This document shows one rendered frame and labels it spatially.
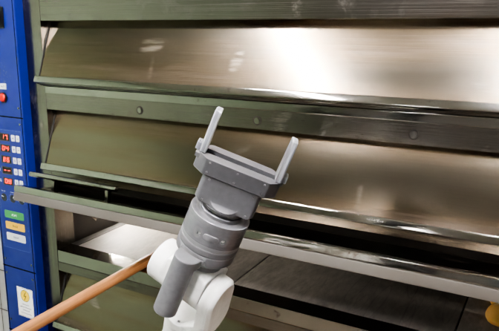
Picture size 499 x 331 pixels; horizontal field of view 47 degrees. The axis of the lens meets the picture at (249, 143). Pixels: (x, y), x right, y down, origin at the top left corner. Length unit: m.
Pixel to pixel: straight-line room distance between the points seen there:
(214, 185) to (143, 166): 0.82
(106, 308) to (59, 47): 0.80
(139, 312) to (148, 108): 0.62
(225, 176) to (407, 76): 0.58
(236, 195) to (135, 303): 1.07
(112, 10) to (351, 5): 0.67
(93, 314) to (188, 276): 1.13
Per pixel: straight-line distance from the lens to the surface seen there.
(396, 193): 1.27
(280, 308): 1.49
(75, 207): 1.59
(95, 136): 1.71
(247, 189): 0.76
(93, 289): 1.58
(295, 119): 1.32
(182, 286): 0.81
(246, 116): 1.38
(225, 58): 1.40
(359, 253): 1.19
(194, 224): 0.79
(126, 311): 1.82
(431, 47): 1.23
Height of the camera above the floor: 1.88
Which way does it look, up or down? 12 degrees down
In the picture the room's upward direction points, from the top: straight up
